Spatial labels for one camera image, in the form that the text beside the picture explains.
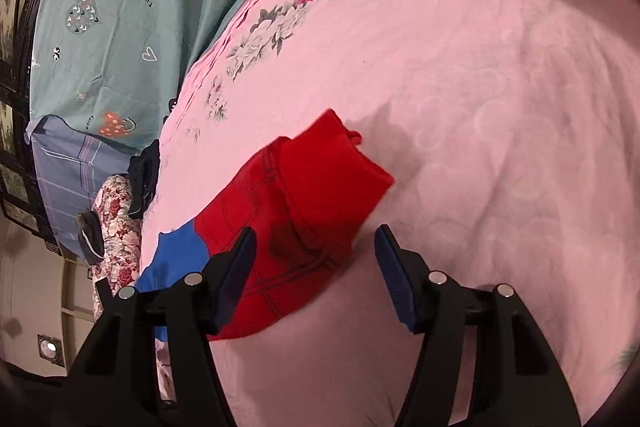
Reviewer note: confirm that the red and blue pants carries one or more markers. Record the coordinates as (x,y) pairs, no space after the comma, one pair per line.
(300,217)

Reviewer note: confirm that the blue plaid bed sheet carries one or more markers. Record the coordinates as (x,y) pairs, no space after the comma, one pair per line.
(65,177)

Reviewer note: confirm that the dark navy cloth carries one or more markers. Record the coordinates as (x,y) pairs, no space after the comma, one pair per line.
(144,179)

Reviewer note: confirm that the floral patterned pillow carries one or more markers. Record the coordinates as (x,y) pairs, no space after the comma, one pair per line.
(117,227)

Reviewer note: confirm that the pink floral bed sheet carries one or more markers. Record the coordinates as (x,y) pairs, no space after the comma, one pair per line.
(425,132)

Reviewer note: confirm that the green printed quilt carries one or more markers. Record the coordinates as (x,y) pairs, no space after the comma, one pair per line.
(150,7)

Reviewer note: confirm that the dark wooden framed cabinet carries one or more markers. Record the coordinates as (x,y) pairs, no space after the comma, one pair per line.
(20,82)

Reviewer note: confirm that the square floor drain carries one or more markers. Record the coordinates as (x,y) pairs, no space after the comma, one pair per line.
(50,349)

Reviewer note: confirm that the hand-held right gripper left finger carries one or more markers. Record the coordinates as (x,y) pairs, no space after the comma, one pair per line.
(235,274)

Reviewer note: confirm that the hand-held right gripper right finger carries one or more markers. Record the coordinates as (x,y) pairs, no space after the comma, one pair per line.
(392,274)

